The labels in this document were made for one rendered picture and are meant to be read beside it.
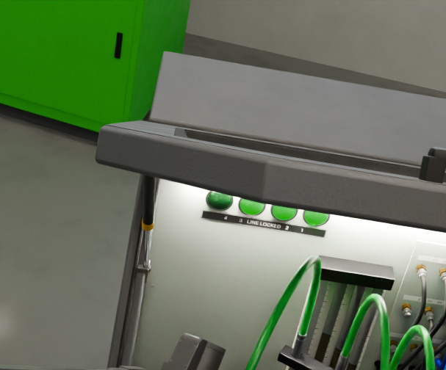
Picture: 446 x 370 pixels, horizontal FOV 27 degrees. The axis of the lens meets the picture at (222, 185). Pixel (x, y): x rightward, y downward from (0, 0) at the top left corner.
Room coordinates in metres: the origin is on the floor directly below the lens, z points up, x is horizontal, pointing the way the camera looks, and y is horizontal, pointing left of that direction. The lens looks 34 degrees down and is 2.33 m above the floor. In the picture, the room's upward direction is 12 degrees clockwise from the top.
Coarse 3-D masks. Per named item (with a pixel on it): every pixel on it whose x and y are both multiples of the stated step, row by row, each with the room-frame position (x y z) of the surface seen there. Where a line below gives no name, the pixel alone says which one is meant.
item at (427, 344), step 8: (416, 328) 1.19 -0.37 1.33; (424, 328) 1.18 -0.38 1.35; (408, 336) 1.22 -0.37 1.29; (424, 336) 1.15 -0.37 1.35; (400, 344) 1.24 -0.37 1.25; (424, 344) 1.14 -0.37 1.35; (432, 344) 1.14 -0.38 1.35; (400, 352) 1.24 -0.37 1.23; (432, 352) 1.12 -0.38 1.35; (392, 360) 1.24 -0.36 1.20; (432, 360) 1.10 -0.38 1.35; (392, 368) 1.24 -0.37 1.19; (432, 368) 1.09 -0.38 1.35
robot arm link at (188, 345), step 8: (184, 336) 0.95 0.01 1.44; (192, 336) 0.95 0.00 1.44; (176, 344) 0.94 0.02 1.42; (184, 344) 0.94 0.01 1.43; (192, 344) 0.94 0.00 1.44; (200, 344) 0.94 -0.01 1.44; (208, 344) 0.95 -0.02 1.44; (176, 352) 0.93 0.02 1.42; (184, 352) 0.93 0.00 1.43; (192, 352) 0.93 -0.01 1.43; (200, 352) 0.93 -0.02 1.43; (208, 352) 0.94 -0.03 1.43; (216, 352) 0.94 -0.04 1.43; (224, 352) 0.96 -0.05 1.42; (176, 360) 0.92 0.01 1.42; (184, 360) 0.92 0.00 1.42; (192, 360) 0.92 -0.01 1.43; (200, 360) 0.93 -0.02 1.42; (208, 360) 0.93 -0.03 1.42; (216, 360) 0.94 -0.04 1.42; (168, 368) 0.92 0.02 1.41; (176, 368) 0.91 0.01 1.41; (184, 368) 0.91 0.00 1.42; (192, 368) 0.91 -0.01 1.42; (200, 368) 0.92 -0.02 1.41; (208, 368) 0.93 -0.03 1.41; (216, 368) 0.93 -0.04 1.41
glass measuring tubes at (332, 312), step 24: (336, 264) 1.38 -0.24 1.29; (360, 264) 1.39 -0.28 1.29; (336, 288) 1.38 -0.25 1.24; (360, 288) 1.37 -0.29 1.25; (384, 288) 1.37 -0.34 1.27; (312, 312) 1.37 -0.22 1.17; (336, 312) 1.37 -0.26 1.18; (312, 336) 1.37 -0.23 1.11; (336, 336) 1.39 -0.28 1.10; (360, 336) 1.38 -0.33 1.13; (336, 360) 1.37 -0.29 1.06; (360, 360) 1.40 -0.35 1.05
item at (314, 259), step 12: (312, 264) 1.20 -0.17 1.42; (300, 276) 1.14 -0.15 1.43; (312, 276) 1.29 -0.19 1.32; (288, 288) 1.11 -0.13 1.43; (312, 288) 1.30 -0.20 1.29; (288, 300) 1.09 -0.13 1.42; (312, 300) 1.30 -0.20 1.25; (276, 312) 1.07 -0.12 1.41; (264, 336) 1.03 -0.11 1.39; (300, 336) 1.31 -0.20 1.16; (264, 348) 1.02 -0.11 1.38; (252, 360) 1.00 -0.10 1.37
